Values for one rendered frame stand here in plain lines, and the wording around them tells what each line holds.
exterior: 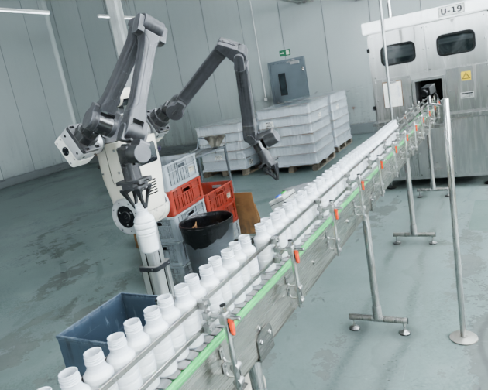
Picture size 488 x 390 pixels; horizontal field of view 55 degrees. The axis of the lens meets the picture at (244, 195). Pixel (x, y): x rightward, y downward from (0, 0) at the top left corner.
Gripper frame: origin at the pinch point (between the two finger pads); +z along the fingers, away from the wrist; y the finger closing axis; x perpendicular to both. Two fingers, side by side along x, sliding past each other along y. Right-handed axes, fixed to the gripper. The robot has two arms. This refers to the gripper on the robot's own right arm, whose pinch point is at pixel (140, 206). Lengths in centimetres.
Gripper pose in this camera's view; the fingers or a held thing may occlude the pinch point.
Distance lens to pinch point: 154.7
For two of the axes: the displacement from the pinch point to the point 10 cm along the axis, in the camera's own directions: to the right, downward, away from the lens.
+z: 2.0, 9.5, 2.2
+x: 4.4, -2.9, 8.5
